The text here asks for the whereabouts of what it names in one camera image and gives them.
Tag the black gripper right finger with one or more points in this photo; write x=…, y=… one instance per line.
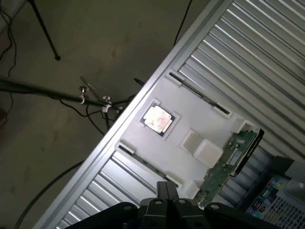
x=183, y=214

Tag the white plastic parts rack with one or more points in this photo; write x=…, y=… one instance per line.
x=188, y=114

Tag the grey open PC case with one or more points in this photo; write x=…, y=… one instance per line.
x=286, y=210

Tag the thin black tripod leg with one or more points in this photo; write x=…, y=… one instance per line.
x=45, y=33

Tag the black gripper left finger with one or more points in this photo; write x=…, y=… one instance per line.
x=155, y=214

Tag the silver CPU chip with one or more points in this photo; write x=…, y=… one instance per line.
x=157, y=119

